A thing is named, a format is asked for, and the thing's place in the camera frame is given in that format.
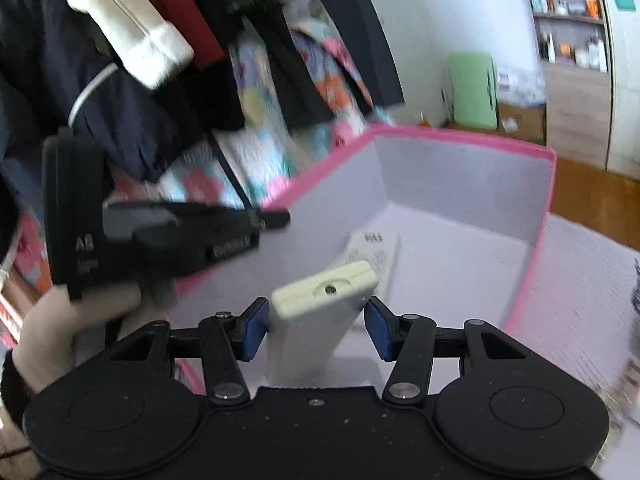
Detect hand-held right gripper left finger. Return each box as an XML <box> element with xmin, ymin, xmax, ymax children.
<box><xmin>107</xmin><ymin>296</ymin><xmax>271</xmax><ymax>407</ymax></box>

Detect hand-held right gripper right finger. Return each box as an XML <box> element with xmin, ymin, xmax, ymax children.
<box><xmin>364</xmin><ymin>296</ymin><xmax>528</xmax><ymax>407</ymax></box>

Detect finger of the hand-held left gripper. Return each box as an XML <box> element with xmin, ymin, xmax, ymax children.
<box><xmin>170</xmin><ymin>203</ymin><xmax>292</xmax><ymax>235</ymax></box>

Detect cream remote control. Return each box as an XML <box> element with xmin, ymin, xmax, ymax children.
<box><xmin>269</xmin><ymin>260</ymin><xmax>379</xmax><ymax>387</ymax></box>

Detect pink storage box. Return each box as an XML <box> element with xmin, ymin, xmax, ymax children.
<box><xmin>167</xmin><ymin>124</ymin><xmax>558</xmax><ymax>396</ymax></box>

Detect person's left hand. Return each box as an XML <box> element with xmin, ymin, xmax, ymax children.
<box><xmin>12</xmin><ymin>284</ymin><xmax>142</xmax><ymax>395</ymax></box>

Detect black clothes rack pole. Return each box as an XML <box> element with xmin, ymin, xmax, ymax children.
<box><xmin>207</xmin><ymin>132</ymin><xmax>254</xmax><ymax>209</ymax></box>

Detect white printed paper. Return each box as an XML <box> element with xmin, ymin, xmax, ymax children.
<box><xmin>344</xmin><ymin>231</ymin><xmax>402</xmax><ymax>287</ymax></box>

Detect hanging clothes on rack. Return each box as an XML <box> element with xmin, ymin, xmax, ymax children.
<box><xmin>0</xmin><ymin>0</ymin><xmax>397</xmax><ymax>311</ymax></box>

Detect navy jacket with white piping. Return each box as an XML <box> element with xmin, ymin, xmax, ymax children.
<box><xmin>0</xmin><ymin>0</ymin><xmax>182</xmax><ymax>184</ymax></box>

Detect black garment with frayed hem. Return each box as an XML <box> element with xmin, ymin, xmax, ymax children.
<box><xmin>207</xmin><ymin>0</ymin><xmax>337</xmax><ymax>130</ymax></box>

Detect cream coat with fleece cuff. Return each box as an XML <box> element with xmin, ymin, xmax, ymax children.
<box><xmin>52</xmin><ymin>0</ymin><xmax>196</xmax><ymax>92</ymax></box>

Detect red garment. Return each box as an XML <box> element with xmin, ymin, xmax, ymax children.
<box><xmin>145</xmin><ymin>0</ymin><xmax>227</xmax><ymax>72</ymax></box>

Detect dark grey coat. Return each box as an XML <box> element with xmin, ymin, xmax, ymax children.
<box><xmin>299</xmin><ymin>0</ymin><xmax>407</xmax><ymax>109</ymax></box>

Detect cardboard box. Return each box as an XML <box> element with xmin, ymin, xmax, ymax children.
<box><xmin>497</xmin><ymin>102</ymin><xmax>547</xmax><ymax>144</ymax></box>

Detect pile of white packets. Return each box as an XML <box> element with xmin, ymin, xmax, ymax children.
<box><xmin>497</xmin><ymin>67</ymin><xmax>547</xmax><ymax>108</ymax></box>

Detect wooden shelf cabinet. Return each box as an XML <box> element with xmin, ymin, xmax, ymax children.
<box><xmin>520</xmin><ymin>0</ymin><xmax>614</xmax><ymax>171</ymax></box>

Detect row of cosmetic bottles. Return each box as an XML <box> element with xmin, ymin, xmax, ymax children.
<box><xmin>531</xmin><ymin>0</ymin><xmax>600</xmax><ymax>20</ymax></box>
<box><xmin>539</xmin><ymin>30</ymin><xmax>609</xmax><ymax>74</ymax></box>

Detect light wooden wardrobe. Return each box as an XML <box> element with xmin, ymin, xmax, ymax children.
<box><xmin>592</xmin><ymin>0</ymin><xmax>640</xmax><ymax>182</ymax></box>

